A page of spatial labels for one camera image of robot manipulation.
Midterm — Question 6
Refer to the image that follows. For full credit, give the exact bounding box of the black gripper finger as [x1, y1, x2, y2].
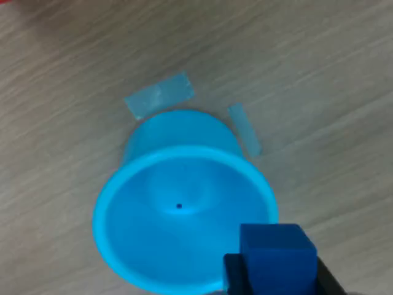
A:
[223, 253, 255, 295]
[316, 256, 349, 295]

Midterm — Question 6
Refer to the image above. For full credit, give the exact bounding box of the blue cube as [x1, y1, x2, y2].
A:
[238, 223, 319, 295]

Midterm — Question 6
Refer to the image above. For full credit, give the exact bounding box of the blue plastic cup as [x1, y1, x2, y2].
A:
[91, 109, 279, 295]

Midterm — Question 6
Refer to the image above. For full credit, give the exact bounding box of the narrow blue tape piece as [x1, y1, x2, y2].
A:
[227, 103, 263, 158]

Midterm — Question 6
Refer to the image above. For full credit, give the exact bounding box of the wide blue tape piece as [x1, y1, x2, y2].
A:
[123, 70, 197, 120]

